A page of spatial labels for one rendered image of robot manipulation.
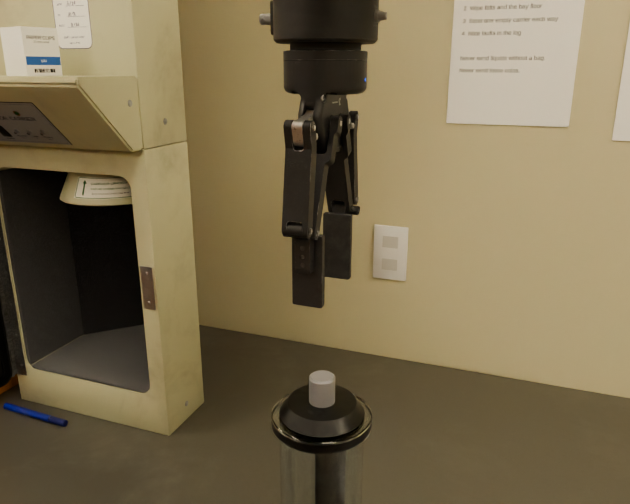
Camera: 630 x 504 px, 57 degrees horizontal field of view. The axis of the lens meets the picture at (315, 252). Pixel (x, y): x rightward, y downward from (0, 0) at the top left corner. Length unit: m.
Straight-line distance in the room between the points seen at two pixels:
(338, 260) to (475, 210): 0.57
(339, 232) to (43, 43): 0.48
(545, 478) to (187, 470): 0.53
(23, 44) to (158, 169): 0.23
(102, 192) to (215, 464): 0.45
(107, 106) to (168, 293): 0.31
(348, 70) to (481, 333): 0.81
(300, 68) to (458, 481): 0.65
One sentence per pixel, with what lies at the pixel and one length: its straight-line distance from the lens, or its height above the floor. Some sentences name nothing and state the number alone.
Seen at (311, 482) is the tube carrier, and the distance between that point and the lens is 0.65.
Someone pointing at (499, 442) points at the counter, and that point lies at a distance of 1.04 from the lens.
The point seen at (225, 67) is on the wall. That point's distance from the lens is 1.28.
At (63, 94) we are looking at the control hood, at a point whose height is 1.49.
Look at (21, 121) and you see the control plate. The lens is 0.91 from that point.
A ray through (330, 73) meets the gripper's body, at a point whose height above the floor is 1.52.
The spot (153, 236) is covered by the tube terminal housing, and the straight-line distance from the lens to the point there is 0.89.
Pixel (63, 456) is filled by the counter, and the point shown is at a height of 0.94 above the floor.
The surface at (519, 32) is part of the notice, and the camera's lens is 1.12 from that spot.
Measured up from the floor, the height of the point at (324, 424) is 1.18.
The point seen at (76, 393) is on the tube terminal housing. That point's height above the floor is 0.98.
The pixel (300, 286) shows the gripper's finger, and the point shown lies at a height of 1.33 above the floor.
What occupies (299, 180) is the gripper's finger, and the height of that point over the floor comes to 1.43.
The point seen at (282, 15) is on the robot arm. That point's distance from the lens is 0.52.
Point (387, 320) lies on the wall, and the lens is 1.25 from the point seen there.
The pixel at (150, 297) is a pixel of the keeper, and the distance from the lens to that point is 0.93.
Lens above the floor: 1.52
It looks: 18 degrees down
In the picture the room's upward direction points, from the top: straight up
